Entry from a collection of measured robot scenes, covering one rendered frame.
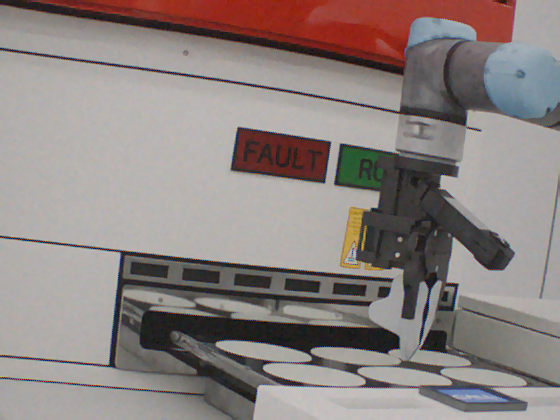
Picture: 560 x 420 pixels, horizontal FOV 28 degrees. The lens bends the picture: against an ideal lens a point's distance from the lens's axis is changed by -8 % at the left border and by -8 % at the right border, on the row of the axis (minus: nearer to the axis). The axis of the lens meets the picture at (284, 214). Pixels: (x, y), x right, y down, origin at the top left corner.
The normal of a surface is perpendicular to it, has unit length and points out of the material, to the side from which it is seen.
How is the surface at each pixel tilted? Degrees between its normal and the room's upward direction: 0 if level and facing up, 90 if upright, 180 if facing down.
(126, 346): 90
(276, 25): 90
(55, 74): 90
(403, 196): 90
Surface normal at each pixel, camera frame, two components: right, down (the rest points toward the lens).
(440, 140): 0.18, 0.08
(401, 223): -0.50, -0.03
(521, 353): -0.87, -0.11
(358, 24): 0.47, 0.12
